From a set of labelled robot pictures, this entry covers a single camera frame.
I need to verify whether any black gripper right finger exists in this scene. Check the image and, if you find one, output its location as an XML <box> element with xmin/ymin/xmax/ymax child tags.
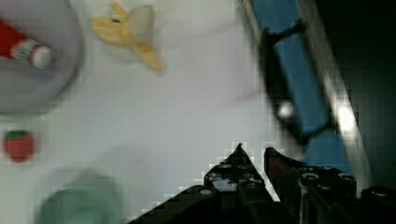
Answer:
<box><xmin>263</xmin><ymin>147</ymin><xmax>396</xmax><ymax>224</ymax></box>

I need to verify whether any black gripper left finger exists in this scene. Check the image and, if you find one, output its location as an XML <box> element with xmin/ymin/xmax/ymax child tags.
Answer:
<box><xmin>129</xmin><ymin>145</ymin><xmax>279</xmax><ymax>224</ymax></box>

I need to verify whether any green cup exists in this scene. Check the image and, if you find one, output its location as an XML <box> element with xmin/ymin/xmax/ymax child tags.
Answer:
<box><xmin>34</xmin><ymin>170</ymin><xmax>123</xmax><ymax>224</ymax></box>

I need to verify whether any yellow plush banana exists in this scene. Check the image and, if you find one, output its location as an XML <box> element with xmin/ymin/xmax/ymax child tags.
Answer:
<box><xmin>91</xmin><ymin>2</ymin><xmax>164</xmax><ymax>72</ymax></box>

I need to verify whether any plush strawberry near cup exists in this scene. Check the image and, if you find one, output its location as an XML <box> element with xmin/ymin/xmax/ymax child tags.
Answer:
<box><xmin>3</xmin><ymin>130</ymin><xmax>35</xmax><ymax>163</ymax></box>

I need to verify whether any grey round plate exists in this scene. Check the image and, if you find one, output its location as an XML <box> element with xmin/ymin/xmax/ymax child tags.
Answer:
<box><xmin>0</xmin><ymin>0</ymin><xmax>83</xmax><ymax>114</ymax></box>

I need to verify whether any red plush ketchup bottle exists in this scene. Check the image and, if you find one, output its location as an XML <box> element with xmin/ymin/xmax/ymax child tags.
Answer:
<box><xmin>0</xmin><ymin>21</ymin><xmax>52</xmax><ymax>68</ymax></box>

